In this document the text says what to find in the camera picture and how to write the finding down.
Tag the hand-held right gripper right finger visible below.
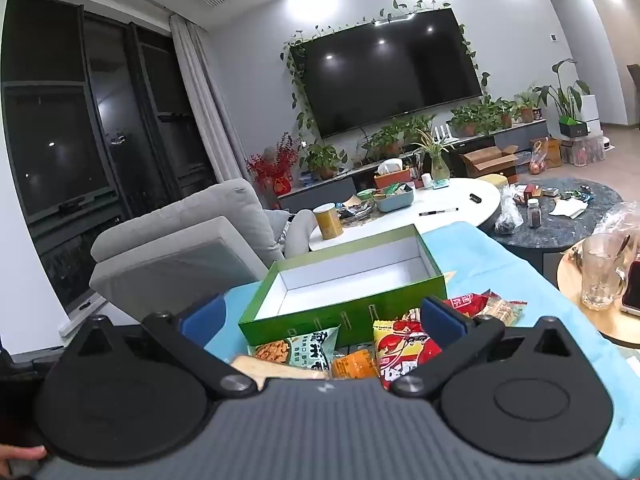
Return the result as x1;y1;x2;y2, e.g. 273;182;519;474
389;296;576;398

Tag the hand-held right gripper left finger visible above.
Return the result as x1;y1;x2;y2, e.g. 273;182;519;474
65;294;258;396

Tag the yellow and red snack packet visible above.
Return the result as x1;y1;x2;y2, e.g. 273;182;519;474
372;312;446;391

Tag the clear cracker packet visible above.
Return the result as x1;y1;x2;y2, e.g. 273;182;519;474
472;296;528;328

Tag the green cardboard box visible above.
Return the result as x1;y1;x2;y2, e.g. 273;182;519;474
238;224;448;348

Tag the orange snack packet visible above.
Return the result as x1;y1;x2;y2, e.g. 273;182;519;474
331;349;381;380

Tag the green peanut snack packet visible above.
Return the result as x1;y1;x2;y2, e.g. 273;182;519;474
248;325;342;373

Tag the person's right hand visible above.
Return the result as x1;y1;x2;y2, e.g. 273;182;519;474
0;446;48;466

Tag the blue table cover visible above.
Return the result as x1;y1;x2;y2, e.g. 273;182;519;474
202;222;640;478

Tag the grey armchair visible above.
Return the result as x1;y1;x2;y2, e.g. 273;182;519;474
90;177;281;313

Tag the white oval table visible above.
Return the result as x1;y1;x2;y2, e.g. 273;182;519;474
308;177;501;253

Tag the blue tray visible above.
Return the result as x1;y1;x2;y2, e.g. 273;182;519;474
372;183;416;212

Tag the grey cushion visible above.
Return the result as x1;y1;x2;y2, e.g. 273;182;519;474
270;209;316;261

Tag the orange tissue box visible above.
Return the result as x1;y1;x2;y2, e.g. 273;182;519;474
374;158;413;190

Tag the yellow can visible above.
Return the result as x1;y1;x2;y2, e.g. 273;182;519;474
313;202;344;241

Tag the dark marble round table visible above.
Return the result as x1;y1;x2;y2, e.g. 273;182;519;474
487;176;623;266

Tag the glass vase with plant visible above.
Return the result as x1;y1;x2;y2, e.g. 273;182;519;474
415;127;458;183

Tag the wooden round side table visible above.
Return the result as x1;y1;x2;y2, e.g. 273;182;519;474
556;237;640;346

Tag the glass mug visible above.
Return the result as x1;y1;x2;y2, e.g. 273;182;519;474
580;232;633;311

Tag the open cardboard box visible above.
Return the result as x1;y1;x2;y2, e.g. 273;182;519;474
460;145;521;179

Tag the white paper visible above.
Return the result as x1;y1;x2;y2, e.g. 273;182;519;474
548;199;590;219

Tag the red berry plant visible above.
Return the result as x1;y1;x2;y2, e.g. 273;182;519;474
245;132;301;195

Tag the grey television cabinet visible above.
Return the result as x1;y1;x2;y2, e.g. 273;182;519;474
277;120;551;211

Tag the bushy potted green plant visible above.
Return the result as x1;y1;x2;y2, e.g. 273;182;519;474
362;115;436;158

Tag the red phone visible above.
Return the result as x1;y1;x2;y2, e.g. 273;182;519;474
620;260;640;317

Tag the small potted green plant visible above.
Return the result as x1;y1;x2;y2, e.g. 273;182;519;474
300;142;348;181

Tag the clear plastic bag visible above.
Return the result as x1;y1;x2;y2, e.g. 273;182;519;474
592;202;640;256

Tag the row of potted plants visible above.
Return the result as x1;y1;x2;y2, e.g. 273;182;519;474
447;95;518;136

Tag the white curtain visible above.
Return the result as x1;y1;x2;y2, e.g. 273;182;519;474
169;14;263;208

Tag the clear storage box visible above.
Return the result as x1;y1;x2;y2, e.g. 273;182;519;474
560;132;606;167

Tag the potted plant in terracotta pot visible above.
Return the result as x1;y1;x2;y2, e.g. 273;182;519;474
515;87;543;123

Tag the green and black box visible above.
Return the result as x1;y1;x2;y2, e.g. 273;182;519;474
558;116;587;138

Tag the dark glass sliding door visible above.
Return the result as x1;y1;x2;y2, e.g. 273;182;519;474
0;0;221;311

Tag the trailing green vine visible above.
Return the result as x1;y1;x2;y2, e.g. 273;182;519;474
280;0;491;131

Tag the tall leafy potted plant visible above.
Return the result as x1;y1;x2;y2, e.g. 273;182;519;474
532;58;591;121

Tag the wall television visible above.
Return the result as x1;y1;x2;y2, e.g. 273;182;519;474
290;6;483;139

